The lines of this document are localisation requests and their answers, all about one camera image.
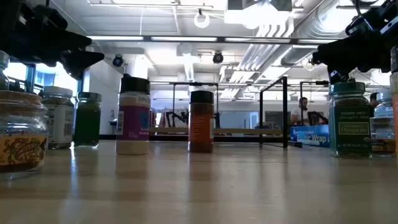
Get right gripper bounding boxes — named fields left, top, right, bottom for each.
left=312, top=0, right=398, bottom=85

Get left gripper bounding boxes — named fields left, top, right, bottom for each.
left=0, top=0, right=105, bottom=80

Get green-lidded oregano jar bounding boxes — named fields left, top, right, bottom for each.
left=328, top=82, right=373, bottom=159

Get small glass saffron jar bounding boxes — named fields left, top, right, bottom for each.
left=371, top=118, right=396, bottom=156

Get purple-label spice jar black lid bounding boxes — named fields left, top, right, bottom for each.
left=116, top=76, right=151, bottom=156

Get small glass jar yellow label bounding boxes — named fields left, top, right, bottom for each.
left=0, top=90, right=48, bottom=180

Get orange-brown spice jar black lid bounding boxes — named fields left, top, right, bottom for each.
left=188, top=90, right=215, bottom=154

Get person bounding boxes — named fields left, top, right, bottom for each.
left=290, top=96, right=309, bottom=126
left=369, top=92, right=379, bottom=118

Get blue plastic wrap box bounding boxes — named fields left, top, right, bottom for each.
left=289, top=124, right=330, bottom=148

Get background robot arms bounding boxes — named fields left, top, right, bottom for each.
left=164, top=110, right=189, bottom=128

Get overhead light bar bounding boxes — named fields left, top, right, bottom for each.
left=86, top=35, right=343, bottom=44

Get black background frame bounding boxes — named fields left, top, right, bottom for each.
left=172, top=82, right=219, bottom=128
left=300, top=80, right=330, bottom=125

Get white ceiling ring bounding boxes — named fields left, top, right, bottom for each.
left=193, top=8, right=210, bottom=29

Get black table frame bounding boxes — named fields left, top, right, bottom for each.
left=99, top=134, right=290, bottom=143

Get black wire rack wooden shelf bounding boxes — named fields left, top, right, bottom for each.
left=122, top=73, right=289, bottom=149

